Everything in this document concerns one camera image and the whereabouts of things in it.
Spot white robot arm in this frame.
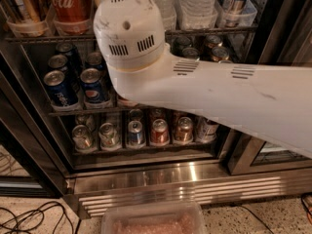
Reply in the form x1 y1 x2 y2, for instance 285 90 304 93
94 0 312 157

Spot red Coca-Cola can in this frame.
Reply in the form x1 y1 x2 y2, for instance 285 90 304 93
51 0 91 35

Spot back left Pepsi can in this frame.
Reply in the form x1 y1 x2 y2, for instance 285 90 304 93
56 42 83 74

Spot pepsi can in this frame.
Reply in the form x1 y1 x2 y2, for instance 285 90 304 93
48 54 80 93
44 70 78 107
85 52 107 75
80 68 109 103
56 42 83 74

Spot gold can top shelf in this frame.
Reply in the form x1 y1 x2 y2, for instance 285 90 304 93
1 0 49 37

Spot middle left Pepsi can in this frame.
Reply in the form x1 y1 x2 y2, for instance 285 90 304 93
48 54 80 93

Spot back green can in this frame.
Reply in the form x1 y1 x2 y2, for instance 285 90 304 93
172 36 192 57

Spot front left Pepsi can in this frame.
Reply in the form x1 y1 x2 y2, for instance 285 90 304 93
44 70 78 107

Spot middle green can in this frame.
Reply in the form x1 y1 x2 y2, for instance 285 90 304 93
182 47 200 60

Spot front orange soda can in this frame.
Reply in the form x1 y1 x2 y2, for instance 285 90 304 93
117 96 137 107

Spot back gold can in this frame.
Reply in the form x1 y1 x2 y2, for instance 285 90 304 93
202 35 223 59

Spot middle gold can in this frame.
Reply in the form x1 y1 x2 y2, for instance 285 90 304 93
210 46 230 62

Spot blue silver can top shelf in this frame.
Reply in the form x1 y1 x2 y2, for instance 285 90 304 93
218 0 257 27

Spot bottom shelf green silver can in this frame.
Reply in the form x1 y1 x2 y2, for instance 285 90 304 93
98 123 121 150

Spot stainless fridge cabinet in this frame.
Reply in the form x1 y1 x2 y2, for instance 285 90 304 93
0 0 312 218

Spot bottom shelf silver can left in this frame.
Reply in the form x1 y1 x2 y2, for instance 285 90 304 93
72 125 94 150

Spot bottom shelf blue can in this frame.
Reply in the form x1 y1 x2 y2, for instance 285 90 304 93
128 121 144 145

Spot bottom shelf red can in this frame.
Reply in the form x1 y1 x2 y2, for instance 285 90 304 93
150 119 170 145

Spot bottom shelf copper can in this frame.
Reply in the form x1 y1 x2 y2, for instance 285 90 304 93
174 117 193 143

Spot bottom shelf tea bottle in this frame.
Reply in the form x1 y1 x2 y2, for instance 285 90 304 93
196 117 218 143

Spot clear water bottle left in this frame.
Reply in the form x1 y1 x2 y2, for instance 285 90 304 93
155 0 176 30

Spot clear water bottle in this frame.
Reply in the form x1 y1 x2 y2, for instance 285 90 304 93
155 0 176 30
175 0 217 30

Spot clear water bottle right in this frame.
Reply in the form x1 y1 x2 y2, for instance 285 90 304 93
175 0 217 30

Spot clear plastic bin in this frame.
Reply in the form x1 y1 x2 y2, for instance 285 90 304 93
101 201 207 234

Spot black floor cables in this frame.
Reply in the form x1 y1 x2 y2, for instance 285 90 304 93
0 200 82 234

